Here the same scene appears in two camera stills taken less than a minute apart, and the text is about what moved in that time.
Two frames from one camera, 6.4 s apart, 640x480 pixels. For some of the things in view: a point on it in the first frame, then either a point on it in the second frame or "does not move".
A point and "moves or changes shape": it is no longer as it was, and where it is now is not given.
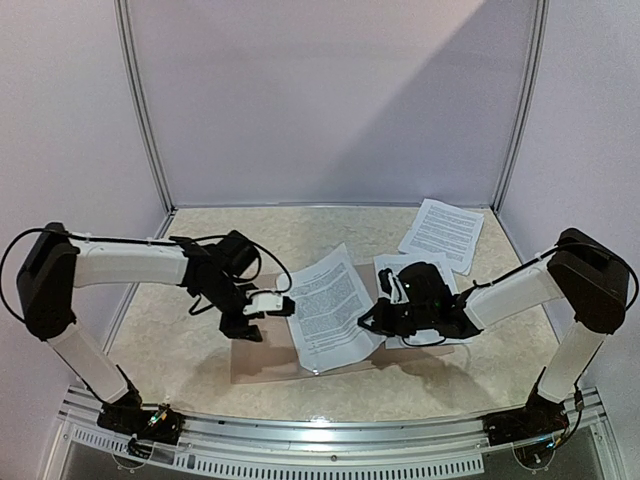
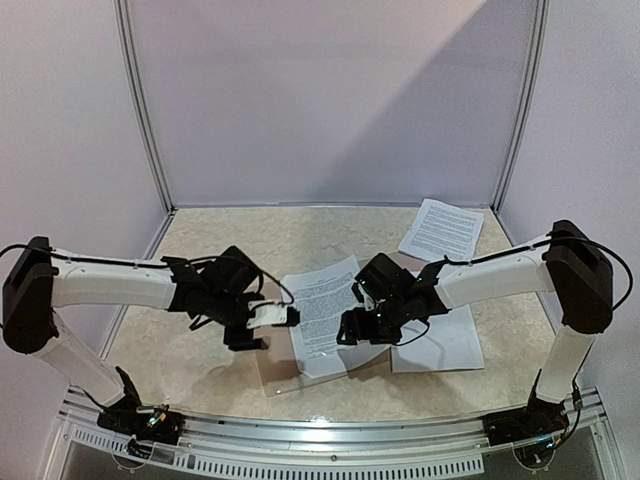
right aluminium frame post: [541, 8] does not move
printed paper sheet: [330, 298] moves or changes shape
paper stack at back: [445, 228] does not move
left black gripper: [241, 328] to [242, 342]
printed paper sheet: [427, 337] moves or changes shape
